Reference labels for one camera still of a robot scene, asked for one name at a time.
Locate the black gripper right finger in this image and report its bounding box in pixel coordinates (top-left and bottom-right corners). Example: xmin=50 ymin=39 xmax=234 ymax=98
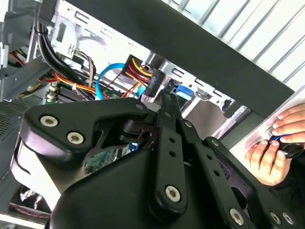
xmin=170 ymin=93 xmax=296 ymax=229

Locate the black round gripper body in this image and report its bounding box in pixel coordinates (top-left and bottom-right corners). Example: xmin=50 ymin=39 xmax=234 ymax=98
xmin=49 ymin=150 xmax=230 ymax=229

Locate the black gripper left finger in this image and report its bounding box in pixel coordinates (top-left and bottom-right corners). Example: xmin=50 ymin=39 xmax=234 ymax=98
xmin=13 ymin=89 xmax=188 ymax=216

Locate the hard disk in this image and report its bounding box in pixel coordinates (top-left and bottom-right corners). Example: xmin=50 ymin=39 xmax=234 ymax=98
xmin=173 ymin=85 xmax=193 ymax=102

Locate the round black tool blue ring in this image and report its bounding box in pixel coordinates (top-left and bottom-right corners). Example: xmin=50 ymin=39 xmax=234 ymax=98
xmin=268 ymin=133 xmax=305 ymax=160

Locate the person's left hand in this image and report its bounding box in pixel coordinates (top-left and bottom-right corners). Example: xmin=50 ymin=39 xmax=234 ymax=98
xmin=245 ymin=139 xmax=293 ymax=186

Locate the person's right hand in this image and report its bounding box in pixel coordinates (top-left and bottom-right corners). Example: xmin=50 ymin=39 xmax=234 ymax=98
xmin=273 ymin=104 xmax=305 ymax=143

